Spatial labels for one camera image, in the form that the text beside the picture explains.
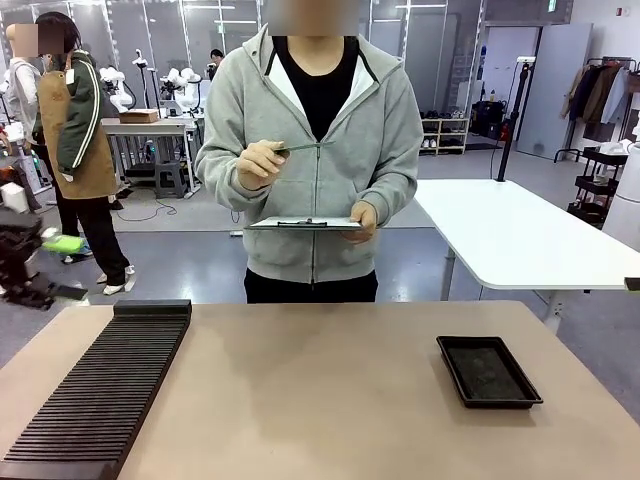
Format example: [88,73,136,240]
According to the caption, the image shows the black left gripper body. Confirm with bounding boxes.
[0,208,55,310]

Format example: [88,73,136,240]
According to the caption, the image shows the white clipboard with black clip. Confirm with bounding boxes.
[243,216,364,232]

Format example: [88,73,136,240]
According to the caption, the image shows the person's left forearm grey sleeve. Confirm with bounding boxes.
[355,159,425,232]

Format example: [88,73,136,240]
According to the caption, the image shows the person's right forearm grey sleeve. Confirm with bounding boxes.
[194,127,274,201]

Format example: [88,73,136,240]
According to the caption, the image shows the black slotted PCB rack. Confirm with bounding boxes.
[0,298,194,480]

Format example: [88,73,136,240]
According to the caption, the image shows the person's right hand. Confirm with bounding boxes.
[234,139,290,192]

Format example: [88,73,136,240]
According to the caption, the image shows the person's left hand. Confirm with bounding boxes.
[342,201,380,245]

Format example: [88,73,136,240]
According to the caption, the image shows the white cylinder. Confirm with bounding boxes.
[601,141,640,252]

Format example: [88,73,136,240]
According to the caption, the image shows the bystander in green brown coat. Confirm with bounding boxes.
[30,10,137,297]

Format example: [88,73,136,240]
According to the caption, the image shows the black utility cart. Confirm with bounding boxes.
[566,145,630,227]

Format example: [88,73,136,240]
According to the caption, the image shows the grey step stool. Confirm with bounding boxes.
[153,159,190,200]

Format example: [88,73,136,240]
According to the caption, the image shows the white side table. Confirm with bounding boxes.
[413,177,640,321]

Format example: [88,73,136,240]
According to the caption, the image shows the grey background workbench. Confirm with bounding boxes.
[99,115,207,201]

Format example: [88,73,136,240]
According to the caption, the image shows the cardboard box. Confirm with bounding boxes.
[118,108,162,125]

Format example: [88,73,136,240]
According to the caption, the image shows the black plastic tray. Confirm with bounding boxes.
[435,335,544,411]

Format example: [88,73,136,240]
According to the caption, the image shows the black tripod with white head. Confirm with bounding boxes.
[131,47,162,110]

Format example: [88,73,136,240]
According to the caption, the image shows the coat rack with coats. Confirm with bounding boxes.
[553,56,640,162]

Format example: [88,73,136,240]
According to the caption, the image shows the black equipment cases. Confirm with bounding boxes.
[471,98,507,140]

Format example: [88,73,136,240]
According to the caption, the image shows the background person in dark top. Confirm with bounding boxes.
[206,47,226,82]

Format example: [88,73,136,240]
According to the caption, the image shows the wooden shoe rack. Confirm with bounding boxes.
[418,116,472,156]

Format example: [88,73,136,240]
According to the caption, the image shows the person torso in grey hoodie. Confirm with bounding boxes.
[194,23,425,305]

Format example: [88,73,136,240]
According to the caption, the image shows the black camera pole stand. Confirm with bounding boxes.
[495,55,537,183]

